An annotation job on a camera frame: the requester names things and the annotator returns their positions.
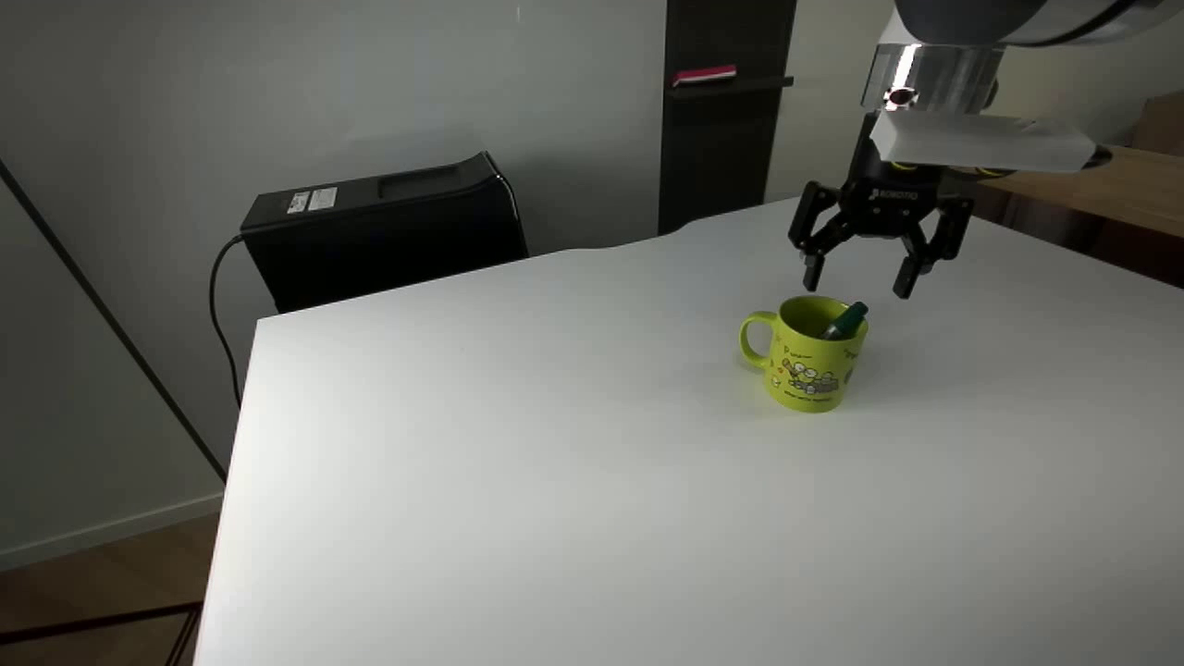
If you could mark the black diagonal tripod leg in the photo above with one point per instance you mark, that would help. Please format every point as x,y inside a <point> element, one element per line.
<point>109,315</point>

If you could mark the black computer tower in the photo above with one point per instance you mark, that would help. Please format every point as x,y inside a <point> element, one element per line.
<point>348,237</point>

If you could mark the pink item on shelf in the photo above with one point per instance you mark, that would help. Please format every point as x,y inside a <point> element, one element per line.
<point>706,74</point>

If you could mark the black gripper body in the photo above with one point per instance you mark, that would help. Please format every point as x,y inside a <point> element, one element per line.
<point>881,202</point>

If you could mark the dark tall shelf column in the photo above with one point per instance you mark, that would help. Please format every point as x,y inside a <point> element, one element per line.
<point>721,139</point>

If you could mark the green ceramic mug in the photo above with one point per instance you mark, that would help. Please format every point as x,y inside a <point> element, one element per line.
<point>794,355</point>

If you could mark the wooden side table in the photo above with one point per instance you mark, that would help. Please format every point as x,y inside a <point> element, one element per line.
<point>1134,187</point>

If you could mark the green marker pen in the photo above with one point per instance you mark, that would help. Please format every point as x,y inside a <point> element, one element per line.
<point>848,324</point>

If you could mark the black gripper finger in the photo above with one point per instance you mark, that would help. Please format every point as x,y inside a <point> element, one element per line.
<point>923,253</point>
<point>816,243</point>

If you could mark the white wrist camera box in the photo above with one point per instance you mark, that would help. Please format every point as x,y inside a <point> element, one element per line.
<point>981,143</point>

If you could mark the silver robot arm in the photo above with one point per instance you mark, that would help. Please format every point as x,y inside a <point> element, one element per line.
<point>940,56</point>

